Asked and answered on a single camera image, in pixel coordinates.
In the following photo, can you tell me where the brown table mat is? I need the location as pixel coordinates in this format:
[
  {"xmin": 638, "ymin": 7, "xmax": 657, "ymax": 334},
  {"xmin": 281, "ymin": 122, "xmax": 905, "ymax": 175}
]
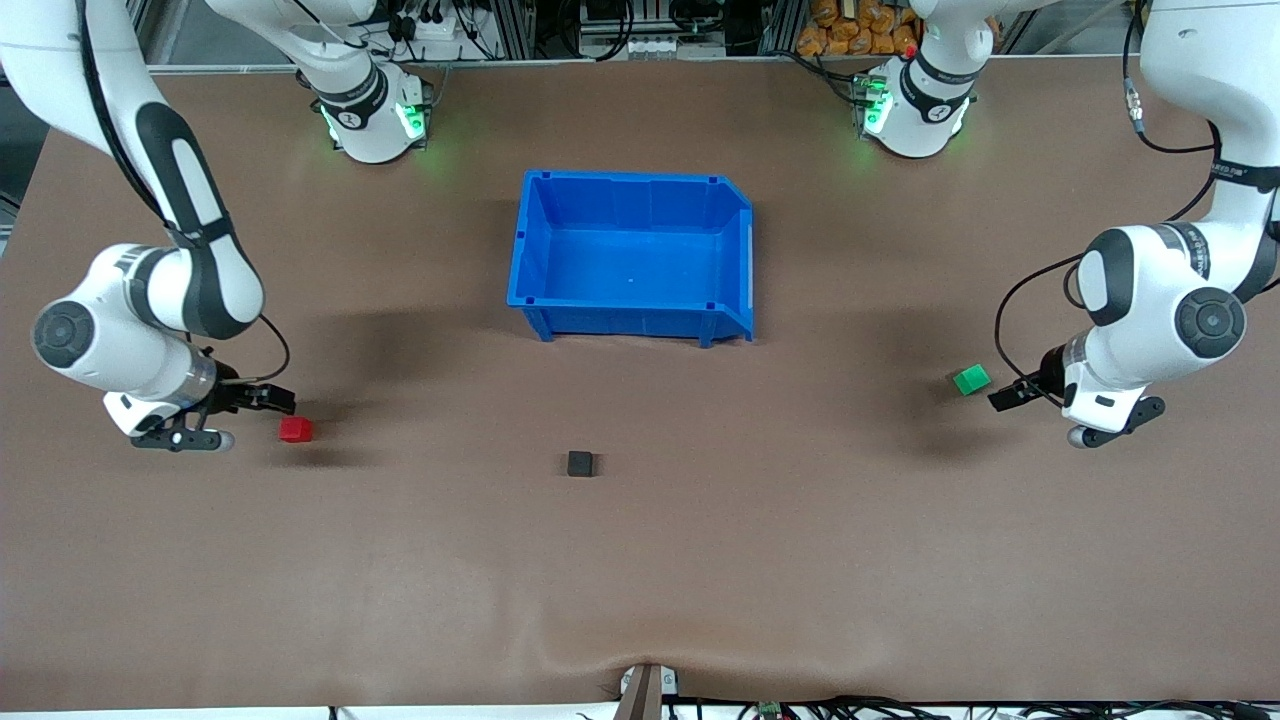
[{"xmin": 0, "ymin": 55, "xmax": 1280, "ymax": 713}]

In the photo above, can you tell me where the blue plastic storage bin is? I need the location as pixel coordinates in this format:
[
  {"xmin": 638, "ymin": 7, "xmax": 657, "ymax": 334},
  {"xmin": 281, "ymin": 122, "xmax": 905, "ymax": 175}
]
[{"xmin": 506, "ymin": 169, "xmax": 755, "ymax": 349}]

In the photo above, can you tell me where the orange snack bag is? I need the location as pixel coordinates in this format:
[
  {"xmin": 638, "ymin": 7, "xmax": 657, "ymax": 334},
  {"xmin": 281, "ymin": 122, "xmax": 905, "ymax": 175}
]
[{"xmin": 797, "ymin": 0, "xmax": 921, "ymax": 58}]

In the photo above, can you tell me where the white power strip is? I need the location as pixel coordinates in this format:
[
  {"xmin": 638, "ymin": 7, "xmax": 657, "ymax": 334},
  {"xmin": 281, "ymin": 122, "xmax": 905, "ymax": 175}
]
[{"xmin": 385, "ymin": 5, "xmax": 471, "ymax": 46}]

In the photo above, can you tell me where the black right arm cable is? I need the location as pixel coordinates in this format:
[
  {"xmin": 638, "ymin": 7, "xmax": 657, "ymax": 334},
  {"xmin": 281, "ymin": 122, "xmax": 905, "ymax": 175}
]
[{"xmin": 75, "ymin": 0, "xmax": 293, "ymax": 389}]

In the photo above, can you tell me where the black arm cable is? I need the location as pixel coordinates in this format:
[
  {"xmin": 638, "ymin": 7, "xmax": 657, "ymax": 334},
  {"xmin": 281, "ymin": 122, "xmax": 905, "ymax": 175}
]
[
  {"xmin": 993, "ymin": 0, "xmax": 1280, "ymax": 406},
  {"xmin": 75, "ymin": 0, "xmax": 293, "ymax": 389}
]

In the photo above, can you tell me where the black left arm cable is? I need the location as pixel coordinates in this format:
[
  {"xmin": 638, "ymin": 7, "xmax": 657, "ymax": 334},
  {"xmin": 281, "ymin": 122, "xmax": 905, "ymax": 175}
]
[{"xmin": 993, "ymin": 0, "xmax": 1280, "ymax": 406}]

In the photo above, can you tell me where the aluminium frame profile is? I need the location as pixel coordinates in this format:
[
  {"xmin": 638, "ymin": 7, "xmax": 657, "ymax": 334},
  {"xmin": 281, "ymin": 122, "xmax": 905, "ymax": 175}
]
[{"xmin": 125, "ymin": 0, "xmax": 191, "ymax": 66}]

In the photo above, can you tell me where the aluminium frame post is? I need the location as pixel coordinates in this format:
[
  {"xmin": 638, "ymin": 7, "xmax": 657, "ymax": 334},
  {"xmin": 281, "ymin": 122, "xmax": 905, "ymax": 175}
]
[
  {"xmin": 490, "ymin": 0, "xmax": 536, "ymax": 59},
  {"xmin": 760, "ymin": 0, "xmax": 801, "ymax": 56}
]

